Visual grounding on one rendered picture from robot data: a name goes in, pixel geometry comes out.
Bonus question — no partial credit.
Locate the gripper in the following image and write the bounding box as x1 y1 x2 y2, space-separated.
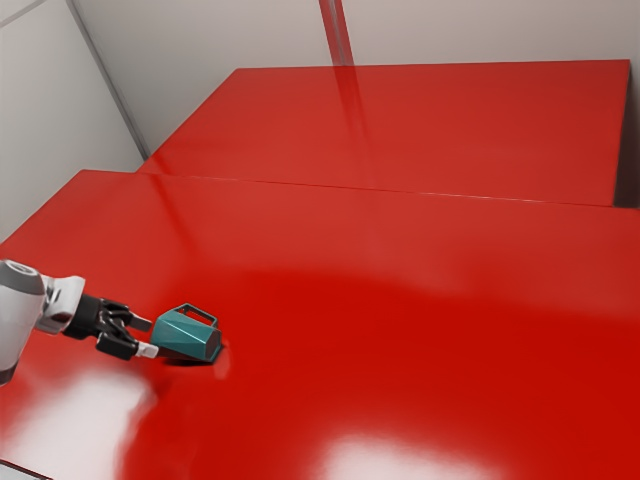
63 293 160 361

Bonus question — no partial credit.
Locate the teal faceted mug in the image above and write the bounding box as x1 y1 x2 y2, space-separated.
151 302 224 365

